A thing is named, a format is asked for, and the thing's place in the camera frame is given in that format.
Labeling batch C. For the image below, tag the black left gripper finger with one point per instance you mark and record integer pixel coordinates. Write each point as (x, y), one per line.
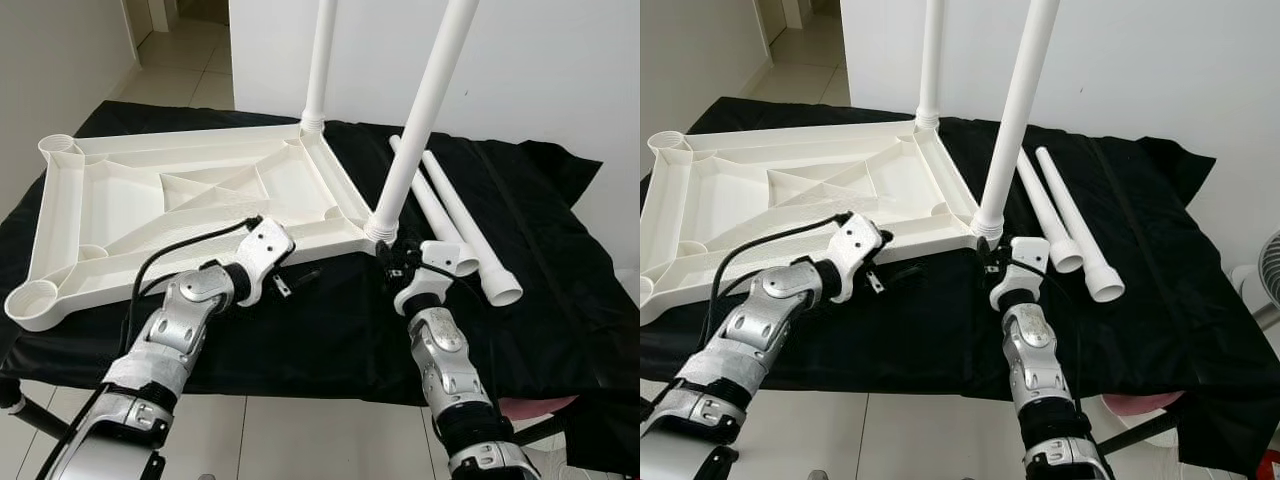
(305, 277)
(900, 273)

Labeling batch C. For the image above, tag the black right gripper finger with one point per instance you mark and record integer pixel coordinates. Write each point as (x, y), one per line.
(385, 265)
(985, 264)

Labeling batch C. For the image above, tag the white plastic table leg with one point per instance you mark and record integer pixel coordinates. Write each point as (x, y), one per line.
(1018, 110)
(425, 110)
(932, 60)
(1075, 220)
(1047, 210)
(436, 215)
(468, 230)
(322, 60)

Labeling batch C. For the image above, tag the white plastic table top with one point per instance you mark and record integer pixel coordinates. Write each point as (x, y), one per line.
(710, 200)
(100, 200)

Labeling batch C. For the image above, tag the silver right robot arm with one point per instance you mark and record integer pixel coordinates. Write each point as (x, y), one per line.
(440, 350)
(1030, 350)

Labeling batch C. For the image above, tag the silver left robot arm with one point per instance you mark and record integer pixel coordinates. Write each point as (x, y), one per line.
(180, 310)
(770, 305)

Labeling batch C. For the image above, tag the black cloth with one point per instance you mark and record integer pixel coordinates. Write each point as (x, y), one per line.
(1180, 300)
(570, 300)

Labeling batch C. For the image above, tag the pink cushion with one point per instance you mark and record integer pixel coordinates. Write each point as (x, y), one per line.
(540, 405)
(1140, 405)

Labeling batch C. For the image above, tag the black metal table leg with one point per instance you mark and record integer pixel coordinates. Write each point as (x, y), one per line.
(1140, 430)
(535, 430)
(40, 418)

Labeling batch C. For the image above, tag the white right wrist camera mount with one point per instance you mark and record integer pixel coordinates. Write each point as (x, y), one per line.
(440, 258)
(1030, 255)

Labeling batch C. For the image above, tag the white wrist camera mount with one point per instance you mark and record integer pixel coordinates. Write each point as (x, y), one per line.
(440, 258)
(1030, 255)
(265, 245)
(855, 240)

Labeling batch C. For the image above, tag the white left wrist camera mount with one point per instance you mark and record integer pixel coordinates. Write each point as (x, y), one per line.
(265, 245)
(855, 240)

